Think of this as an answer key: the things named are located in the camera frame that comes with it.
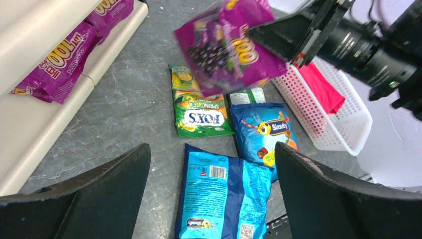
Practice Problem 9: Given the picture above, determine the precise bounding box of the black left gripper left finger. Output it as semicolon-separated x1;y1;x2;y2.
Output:
0;143;151;239

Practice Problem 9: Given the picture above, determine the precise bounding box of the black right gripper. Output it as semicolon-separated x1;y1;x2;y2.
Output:
247;0;354;67

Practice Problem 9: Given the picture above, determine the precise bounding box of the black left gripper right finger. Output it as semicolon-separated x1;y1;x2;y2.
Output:
275;142;422;239

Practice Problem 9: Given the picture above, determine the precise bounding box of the purple grape candy bag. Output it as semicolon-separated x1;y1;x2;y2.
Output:
11;22;97;105
174;0;287;97

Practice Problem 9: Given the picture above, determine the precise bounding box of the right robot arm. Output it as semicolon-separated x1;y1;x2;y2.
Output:
247;0;422;120

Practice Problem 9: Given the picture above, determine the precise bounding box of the small green white candy bag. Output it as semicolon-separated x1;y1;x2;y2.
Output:
228;87;266;106

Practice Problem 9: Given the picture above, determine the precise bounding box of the dark blue fruit candy bag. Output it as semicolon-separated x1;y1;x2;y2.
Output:
230;103;299;182

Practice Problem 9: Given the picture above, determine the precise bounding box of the green Fox's candy bag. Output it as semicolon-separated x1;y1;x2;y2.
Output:
168;64;234;138

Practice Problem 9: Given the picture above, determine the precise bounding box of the purple candy bag on shelf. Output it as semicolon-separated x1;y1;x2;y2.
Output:
84;0;134;45

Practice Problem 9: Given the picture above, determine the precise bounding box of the cream tiered shelf rack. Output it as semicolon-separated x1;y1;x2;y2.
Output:
0;0;148;196

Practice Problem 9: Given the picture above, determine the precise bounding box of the white plastic basket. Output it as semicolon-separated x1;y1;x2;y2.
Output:
271;56;374;157

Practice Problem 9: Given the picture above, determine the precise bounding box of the red cloth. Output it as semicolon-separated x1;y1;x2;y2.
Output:
298;63;346;116

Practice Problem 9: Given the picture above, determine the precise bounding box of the light blue Slendy bag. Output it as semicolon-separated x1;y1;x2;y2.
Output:
175;144;273;239

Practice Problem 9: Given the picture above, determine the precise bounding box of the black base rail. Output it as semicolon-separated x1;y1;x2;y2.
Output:
264;214;293;239

